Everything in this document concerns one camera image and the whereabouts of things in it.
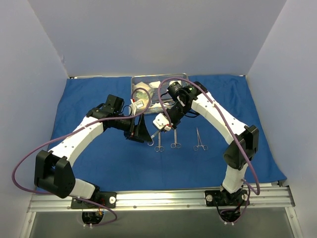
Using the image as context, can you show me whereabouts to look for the straight steel scissors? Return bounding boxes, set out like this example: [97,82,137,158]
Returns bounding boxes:
[155,132,164,152]

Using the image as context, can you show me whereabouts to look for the steel mesh instrument tray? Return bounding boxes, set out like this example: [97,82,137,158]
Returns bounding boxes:
[131,73,188,114]

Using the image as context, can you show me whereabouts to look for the steel surgical scissors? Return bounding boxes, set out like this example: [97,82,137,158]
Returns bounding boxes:
[170,129,181,149]

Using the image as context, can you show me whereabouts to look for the steel hemostat clamp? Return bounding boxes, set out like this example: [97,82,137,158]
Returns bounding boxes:
[193,128,208,151]

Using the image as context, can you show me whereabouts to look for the blue surgical drape cloth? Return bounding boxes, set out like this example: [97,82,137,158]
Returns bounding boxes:
[52,75,287,191]

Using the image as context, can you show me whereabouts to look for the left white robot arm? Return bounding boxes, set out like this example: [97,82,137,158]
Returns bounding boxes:
[34,95,152,208]

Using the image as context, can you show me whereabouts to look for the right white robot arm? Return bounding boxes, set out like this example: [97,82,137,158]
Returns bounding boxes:
[153,77,259,205]

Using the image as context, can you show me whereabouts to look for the white gauze pad front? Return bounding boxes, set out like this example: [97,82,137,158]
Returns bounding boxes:
[150,102,161,109]

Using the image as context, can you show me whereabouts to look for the white gauze roll middle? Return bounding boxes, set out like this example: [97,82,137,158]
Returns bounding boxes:
[149,81,161,89]

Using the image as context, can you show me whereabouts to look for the green paper packet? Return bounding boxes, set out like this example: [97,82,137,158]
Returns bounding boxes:
[135,90,151,100]

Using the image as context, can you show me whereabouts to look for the cream gauze pack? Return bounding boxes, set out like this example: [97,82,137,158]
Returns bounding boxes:
[133,82,152,91]

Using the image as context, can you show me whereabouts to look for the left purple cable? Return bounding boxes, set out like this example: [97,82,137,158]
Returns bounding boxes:
[11,89,152,227]

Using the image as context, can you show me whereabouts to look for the purple cable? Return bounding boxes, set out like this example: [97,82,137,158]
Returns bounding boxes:
[11,89,152,227]
[157,77,261,225]

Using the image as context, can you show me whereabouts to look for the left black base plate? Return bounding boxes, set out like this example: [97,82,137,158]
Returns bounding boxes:
[70,191,117,209]

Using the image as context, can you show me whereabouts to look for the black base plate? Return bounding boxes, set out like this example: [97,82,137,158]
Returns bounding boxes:
[70,191,117,209]
[205,189,250,207]

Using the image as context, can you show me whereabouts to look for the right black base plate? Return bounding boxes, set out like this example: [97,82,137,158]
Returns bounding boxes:
[205,189,250,207]

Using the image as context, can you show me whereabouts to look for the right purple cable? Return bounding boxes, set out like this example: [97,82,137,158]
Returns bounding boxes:
[157,77,261,225]

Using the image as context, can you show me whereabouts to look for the aluminium front rail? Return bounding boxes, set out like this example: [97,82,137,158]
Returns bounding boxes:
[28,186,295,213]

